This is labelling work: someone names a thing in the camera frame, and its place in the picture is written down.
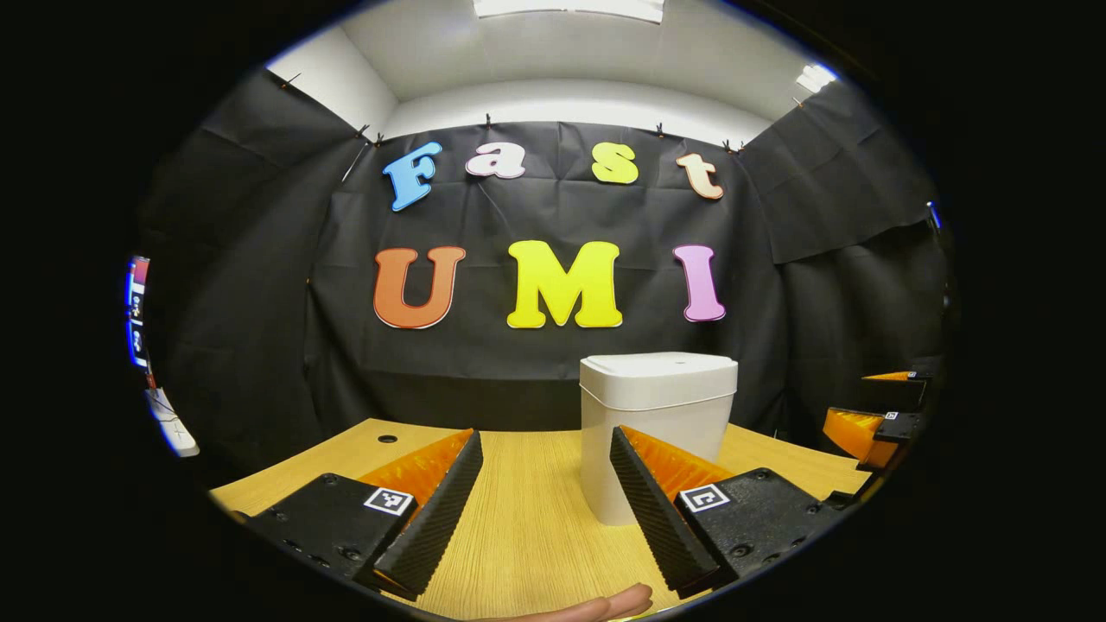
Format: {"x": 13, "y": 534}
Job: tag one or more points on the ceiling light panel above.
{"x": 816, "y": 78}
{"x": 570, "y": 9}

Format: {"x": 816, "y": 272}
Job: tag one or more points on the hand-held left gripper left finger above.
{"x": 436, "y": 518}

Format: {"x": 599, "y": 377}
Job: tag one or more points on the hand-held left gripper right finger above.
{"x": 661, "y": 518}

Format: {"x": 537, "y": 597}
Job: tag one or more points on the white desktop garbage bin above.
{"x": 657, "y": 406}

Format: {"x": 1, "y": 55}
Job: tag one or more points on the wooden desktop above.
{"x": 536, "y": 492}

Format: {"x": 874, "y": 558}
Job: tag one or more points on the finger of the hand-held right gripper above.
{"x": 899, "y": 389}
{"x": 851, "y": 432}

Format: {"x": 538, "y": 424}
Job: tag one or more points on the computer monitor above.
{"x": 137, "y": 311}

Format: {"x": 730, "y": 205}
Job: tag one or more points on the black backdrop cloth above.
{"x": 259, "y": 259}

